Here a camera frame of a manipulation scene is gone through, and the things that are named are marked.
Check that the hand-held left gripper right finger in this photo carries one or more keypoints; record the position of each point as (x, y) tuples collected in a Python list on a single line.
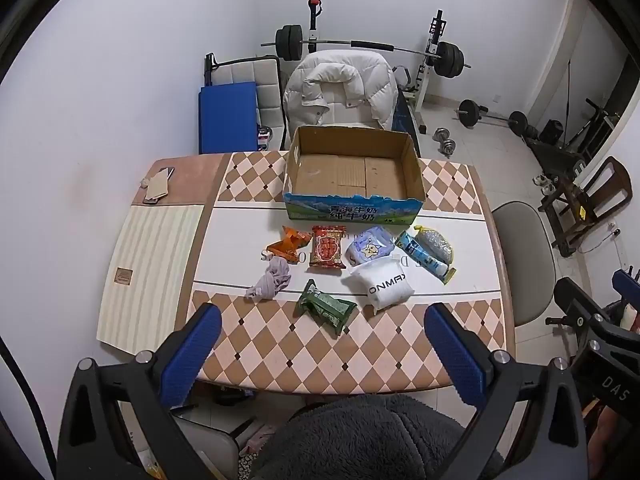
[(457, 355)]

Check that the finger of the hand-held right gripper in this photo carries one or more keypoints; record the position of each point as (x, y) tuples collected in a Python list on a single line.
[(582, 310), (627, 285)]

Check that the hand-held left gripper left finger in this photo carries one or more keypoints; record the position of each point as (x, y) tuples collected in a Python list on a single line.
[(192, 355)]

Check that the white pillow pack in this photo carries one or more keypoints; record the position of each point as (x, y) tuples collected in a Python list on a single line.
[(382, 285)]

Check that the blue white tube packet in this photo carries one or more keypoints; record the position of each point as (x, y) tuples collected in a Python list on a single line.
[(419, 254)]

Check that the grey knotted cloth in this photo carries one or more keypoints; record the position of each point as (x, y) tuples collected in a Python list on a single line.
[(272, 280)]

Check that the pale blue tissue pack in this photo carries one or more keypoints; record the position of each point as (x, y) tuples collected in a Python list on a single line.
[(370, 247)]

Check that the green snack packet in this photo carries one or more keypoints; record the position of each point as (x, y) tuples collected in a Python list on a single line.
[(325, 307)]

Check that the orange snack packet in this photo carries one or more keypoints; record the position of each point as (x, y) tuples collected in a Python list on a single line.
[(287, 246)]

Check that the red snack packet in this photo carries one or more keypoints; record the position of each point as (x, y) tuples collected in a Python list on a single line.
[(327, 247)]

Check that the cardboard box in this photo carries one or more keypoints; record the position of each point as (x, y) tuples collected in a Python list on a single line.
[(350, 172)]

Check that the round beige chair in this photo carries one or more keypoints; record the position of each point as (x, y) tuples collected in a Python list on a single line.
[(520, 250)]

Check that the grey chair seat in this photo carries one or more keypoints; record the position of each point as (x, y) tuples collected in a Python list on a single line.
[(205, 442)]

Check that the dark wooden chair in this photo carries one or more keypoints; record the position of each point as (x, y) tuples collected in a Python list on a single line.
[(612, 185)]

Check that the cream striped board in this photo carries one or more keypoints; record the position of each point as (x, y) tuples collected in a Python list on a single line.
[(150, 260)]

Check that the checkered printed tablecloth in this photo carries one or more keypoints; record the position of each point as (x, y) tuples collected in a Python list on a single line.
[(300, 355)]

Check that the person's grey fleece clothing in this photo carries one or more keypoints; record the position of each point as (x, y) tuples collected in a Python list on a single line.
[(360, 440)]

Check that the pair of white shoes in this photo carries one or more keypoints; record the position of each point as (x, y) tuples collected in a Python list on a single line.
[(544, 185)]

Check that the black exercise machine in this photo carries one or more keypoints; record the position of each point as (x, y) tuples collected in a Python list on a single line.
[(555, 152)]

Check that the brown cardboard scrap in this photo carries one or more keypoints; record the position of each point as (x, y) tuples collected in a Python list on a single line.
[(159, 185)]

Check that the chrome dumbbell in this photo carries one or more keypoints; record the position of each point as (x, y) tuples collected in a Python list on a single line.
[(441, 135), (449, 147)]

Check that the black floor barbell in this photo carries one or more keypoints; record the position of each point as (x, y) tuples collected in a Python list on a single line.
[(470, 111)]

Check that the red white small box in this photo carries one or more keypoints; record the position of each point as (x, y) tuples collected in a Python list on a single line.
[(264, 136)]

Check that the blue folded mat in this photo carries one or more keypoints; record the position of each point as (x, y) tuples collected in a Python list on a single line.
[(227, 115)]

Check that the black blue weight bench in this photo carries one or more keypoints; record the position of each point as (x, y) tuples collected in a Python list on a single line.
[(402, 115)]

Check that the white weight rack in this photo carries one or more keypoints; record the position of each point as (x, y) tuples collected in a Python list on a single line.
[(425, 82)]

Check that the white quilted chair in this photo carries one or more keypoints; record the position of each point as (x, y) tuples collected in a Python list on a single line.
[(250, 72)]

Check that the white puffer jacket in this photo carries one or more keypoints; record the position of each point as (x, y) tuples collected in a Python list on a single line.
[(340, 85)]

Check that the black barbell on rack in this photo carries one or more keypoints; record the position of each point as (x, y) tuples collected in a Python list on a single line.
[(330, 41)]

